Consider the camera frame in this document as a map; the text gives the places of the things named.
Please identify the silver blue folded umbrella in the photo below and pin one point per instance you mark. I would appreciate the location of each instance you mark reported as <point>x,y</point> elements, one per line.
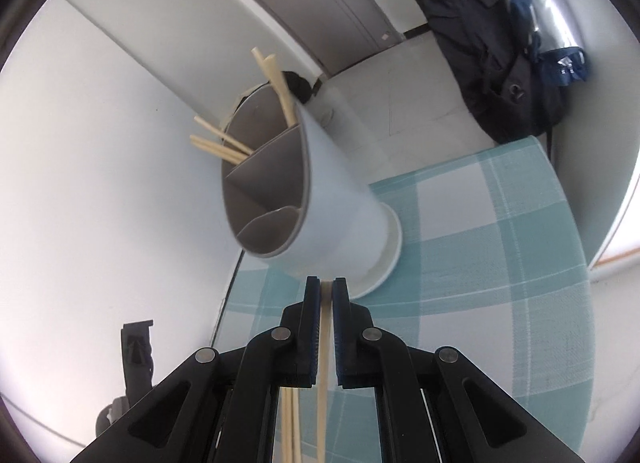
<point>547,32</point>

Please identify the black backpack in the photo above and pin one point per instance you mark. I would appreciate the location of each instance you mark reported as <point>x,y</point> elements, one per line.
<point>496,79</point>

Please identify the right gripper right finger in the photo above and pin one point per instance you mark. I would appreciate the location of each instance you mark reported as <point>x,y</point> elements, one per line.
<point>433,407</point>

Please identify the black jacket pile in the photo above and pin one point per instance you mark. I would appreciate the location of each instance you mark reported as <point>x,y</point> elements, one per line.
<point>300,88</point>

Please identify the teal checkered placemat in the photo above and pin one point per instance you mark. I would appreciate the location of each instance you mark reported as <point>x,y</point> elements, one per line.
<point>491,263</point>

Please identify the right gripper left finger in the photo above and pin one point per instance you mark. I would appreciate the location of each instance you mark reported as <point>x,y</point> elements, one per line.
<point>220,407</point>

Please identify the white grey utensil holder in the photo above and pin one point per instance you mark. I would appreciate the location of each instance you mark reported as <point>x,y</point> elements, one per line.
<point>296,204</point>

